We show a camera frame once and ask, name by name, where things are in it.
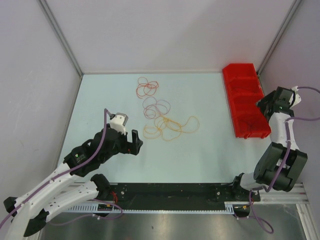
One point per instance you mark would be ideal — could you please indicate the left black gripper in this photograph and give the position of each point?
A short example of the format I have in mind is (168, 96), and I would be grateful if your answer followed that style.
(130, 147)

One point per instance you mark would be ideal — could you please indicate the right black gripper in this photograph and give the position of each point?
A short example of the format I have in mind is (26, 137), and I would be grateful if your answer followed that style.
(269, 98)

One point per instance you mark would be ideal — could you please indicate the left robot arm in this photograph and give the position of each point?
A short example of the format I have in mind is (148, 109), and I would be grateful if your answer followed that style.
(34, 209)

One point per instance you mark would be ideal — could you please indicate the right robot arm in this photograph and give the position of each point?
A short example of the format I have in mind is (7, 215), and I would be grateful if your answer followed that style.
(282, 162)

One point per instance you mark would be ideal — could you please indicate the red compartment bin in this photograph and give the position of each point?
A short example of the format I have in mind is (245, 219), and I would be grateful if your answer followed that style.
(243, 91)

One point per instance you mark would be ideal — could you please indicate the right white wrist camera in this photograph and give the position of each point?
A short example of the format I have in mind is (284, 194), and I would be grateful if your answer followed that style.
(295, 98)

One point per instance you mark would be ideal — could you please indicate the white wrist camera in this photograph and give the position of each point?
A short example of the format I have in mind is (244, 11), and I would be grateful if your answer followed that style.
(295, 98)
(118, 122)

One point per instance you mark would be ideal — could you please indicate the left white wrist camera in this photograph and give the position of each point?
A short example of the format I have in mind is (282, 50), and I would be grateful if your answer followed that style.
(118, 122)

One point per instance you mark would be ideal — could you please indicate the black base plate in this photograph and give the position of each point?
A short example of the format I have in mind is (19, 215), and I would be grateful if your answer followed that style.
(178, 195)

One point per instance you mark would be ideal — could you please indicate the grey slotted cable duct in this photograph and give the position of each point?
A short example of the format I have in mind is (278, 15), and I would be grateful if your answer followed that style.
(108, 208)

